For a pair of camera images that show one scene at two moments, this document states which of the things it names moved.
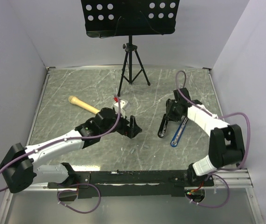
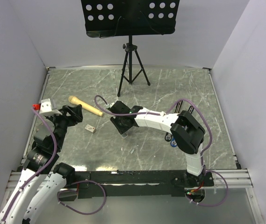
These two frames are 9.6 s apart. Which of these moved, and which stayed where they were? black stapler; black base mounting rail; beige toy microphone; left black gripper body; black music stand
Moved: left black gripper body; black stapler
Stayed: beige toy microphone; black music stand; black base mounting rail
